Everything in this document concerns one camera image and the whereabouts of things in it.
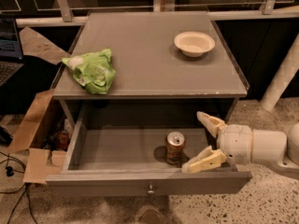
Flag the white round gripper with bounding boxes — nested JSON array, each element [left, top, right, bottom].
[[182, 111, 252, 174]]

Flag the orange soda can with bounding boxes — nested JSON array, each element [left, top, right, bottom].
[[165, 132, 185, 165]]

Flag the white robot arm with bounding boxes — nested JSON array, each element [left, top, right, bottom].
[[182, 111, 299, 179]]

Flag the grey cabinet with counter top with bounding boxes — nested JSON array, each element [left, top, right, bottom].
[[53, 12, 248, 127]]

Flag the metal drawer knob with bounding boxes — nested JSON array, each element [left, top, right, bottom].
[[147, 185, 155, 195]]

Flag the open grey top drawer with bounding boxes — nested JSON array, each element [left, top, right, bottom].
[[47, 114, 251, 196]]

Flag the white paper bowl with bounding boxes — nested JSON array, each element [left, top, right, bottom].
[[174, 32, 215, 58]]

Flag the green chip bag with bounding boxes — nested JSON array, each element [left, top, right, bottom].
[[62, 49, 116, 94]]

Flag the open cardboard box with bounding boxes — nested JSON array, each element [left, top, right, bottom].
[[7, 89, 66, 185]]

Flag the brown cardboard sheet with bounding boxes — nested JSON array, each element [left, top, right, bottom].
[[20, 27, 69, 64]]

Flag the laptop computer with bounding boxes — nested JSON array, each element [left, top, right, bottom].
[[0, 15, 23, 86]]

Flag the black cable on floor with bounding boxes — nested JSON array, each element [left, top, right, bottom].
[[0, 151, 40, 224]]

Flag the metal railing frame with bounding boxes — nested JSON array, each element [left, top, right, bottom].
[[0, 0, 298, 27]]

